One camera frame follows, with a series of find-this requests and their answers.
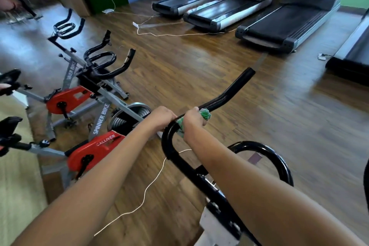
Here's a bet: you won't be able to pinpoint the white bike with yellow flywheel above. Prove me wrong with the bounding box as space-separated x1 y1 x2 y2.
195 176 257 246

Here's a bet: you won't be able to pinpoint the person's left forearm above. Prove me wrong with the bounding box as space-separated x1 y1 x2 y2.
12 121 162 246

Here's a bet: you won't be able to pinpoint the person's right hand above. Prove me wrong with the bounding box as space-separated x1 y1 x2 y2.
181 106 209 146

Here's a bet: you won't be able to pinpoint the brown tape patch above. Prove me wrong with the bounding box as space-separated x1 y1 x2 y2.
248 152 263 166

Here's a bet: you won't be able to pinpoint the black handlebars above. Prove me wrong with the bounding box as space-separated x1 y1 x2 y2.
161 67 369 246

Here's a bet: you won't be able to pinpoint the green checkered cleaning cloth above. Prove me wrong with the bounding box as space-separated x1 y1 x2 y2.
176 108 212 134

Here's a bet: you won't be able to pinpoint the person's left hand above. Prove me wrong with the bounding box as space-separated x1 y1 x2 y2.
141 106 178 137

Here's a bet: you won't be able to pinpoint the thin white cable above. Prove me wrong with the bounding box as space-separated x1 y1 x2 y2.
93 148 193 237

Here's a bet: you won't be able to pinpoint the red and grey spin bike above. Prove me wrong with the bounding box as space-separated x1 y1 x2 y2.
0 31 165 189
0 8 130 143

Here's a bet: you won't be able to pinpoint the person's right forearm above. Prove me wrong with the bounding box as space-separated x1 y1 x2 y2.
184 128 364 246

